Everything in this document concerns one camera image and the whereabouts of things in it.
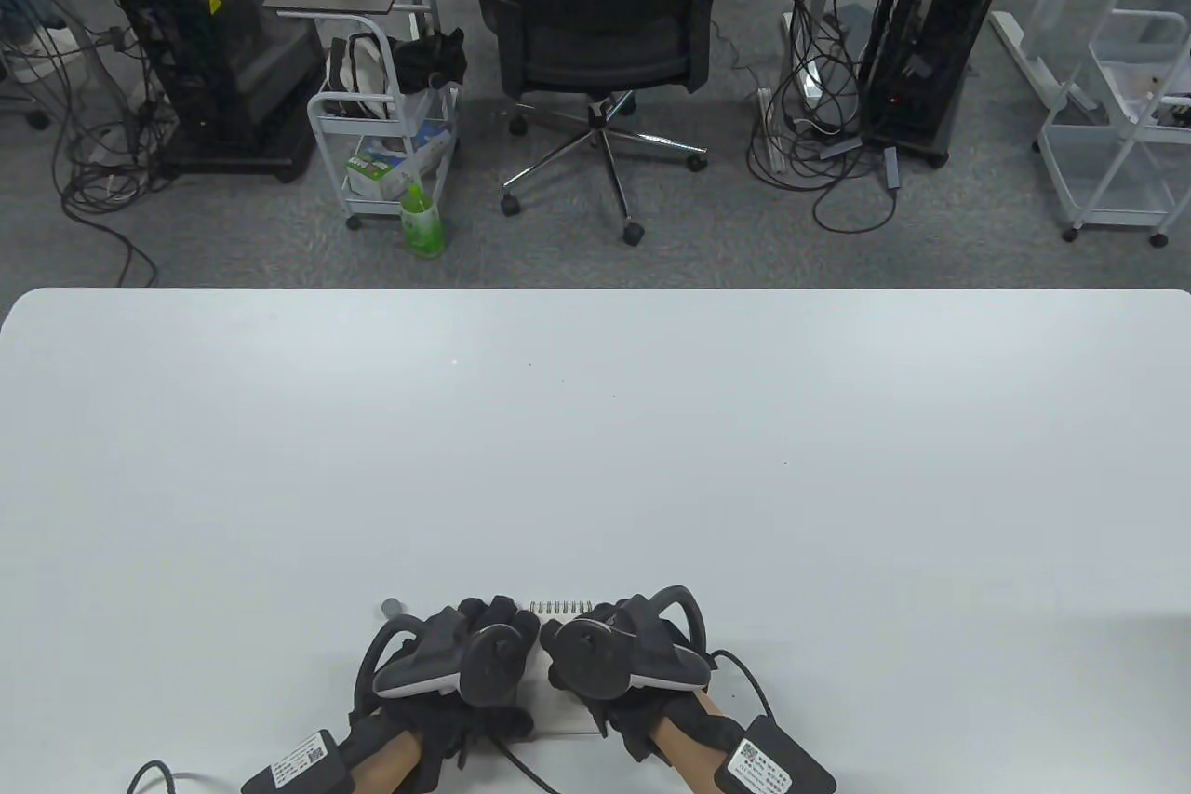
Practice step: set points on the grey power adapter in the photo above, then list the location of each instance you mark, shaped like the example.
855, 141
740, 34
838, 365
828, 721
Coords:
891, 168
840, 148

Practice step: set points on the black cloth bag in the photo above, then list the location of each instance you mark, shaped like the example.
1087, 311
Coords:
428, 59

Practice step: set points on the black labelled wrist box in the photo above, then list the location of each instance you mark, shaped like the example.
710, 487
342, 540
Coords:
791, 757
302, 761

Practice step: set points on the green white carton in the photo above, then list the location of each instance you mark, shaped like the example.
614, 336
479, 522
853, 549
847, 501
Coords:
377, 170

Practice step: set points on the black white backpack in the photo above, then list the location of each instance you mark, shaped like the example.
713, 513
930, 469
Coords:
358, 73

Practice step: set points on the person's right forearm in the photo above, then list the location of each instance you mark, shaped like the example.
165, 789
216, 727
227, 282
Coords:
693, 743

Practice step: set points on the white power strip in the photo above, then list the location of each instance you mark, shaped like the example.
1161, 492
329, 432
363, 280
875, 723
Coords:
770, 128

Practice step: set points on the blue white packet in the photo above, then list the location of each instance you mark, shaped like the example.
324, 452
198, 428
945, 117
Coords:
430, 142

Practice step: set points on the person's left forearm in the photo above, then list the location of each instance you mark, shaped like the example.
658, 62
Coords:
386, 761

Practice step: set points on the black grey computer tower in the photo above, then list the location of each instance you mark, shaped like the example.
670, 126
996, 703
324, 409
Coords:
930, 40

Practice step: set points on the person's right hand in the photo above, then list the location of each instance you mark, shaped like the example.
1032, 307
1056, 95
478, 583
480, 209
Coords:
628, 729

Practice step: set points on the grey handheld controller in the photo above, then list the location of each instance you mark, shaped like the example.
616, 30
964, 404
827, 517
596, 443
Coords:
595, 654
493, 668

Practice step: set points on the grey stamp cap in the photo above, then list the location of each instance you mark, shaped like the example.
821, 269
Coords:
392, 608

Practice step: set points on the white desk foot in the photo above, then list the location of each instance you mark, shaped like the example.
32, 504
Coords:
1023, 54

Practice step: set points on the white spiral notebook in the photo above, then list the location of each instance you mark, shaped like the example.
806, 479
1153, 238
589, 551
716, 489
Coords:
558, 719

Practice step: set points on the green plastic bottle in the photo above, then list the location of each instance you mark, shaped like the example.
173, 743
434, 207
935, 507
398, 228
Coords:
423, 226

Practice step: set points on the white rolling cart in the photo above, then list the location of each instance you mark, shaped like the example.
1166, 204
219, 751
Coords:
1117, 170
372, 208

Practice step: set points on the black glass computer tower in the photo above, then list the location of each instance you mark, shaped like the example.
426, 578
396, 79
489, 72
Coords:
205, 21

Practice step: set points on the person's left hand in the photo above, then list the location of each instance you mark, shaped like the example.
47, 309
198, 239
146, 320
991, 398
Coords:
493, 612

